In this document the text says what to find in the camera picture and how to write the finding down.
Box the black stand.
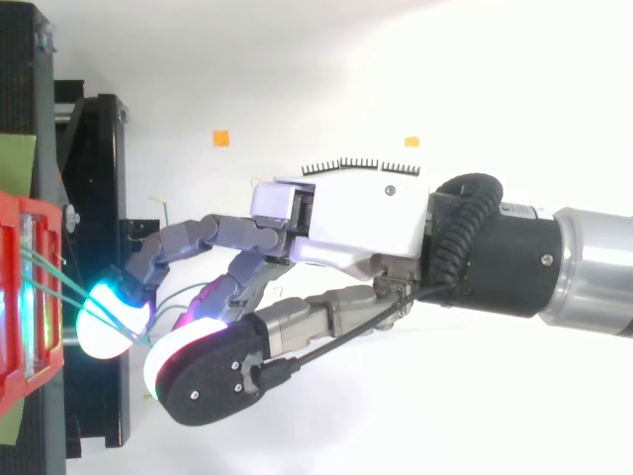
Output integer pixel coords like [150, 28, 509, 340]
[0, 0, 131, 475]

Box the green cable bundle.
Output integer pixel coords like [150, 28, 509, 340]
[19, 198, 209, 349]

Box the thin black cable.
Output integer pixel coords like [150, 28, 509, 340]
[260, 285, 449, 395]

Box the red bin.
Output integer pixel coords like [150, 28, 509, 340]
[0, 189, 66, 416]

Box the black coiled cable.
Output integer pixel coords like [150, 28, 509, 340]
[427, 172, 504, 288]

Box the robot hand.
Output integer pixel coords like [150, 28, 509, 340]
[75, 156, 432, 428]

